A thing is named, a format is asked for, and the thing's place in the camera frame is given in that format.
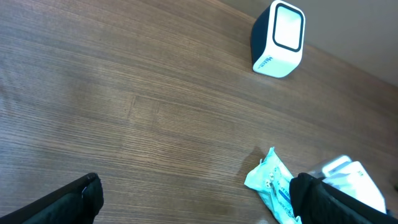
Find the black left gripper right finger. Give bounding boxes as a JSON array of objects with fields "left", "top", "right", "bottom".
[{"left": 289, "top": 173, "right": 397, "bottom": 224}]

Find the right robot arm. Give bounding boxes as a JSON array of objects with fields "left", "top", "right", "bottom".
[{"left": 308, "top": 155, "right": 387, "bottom": 214}]

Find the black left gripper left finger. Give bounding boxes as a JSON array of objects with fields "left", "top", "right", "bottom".
[{"left": 1, "top": 172, "right": 104, "bottom": 224}]

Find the white barcode scanner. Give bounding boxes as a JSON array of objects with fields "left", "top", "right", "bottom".
[{"left": 250, "top": 0, "right": 306, "bottom": 78}]

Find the teal white tissue pack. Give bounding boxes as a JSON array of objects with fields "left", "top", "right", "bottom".
[{"left": 244, "top": 147, "right": 302, "bottom": 224}]

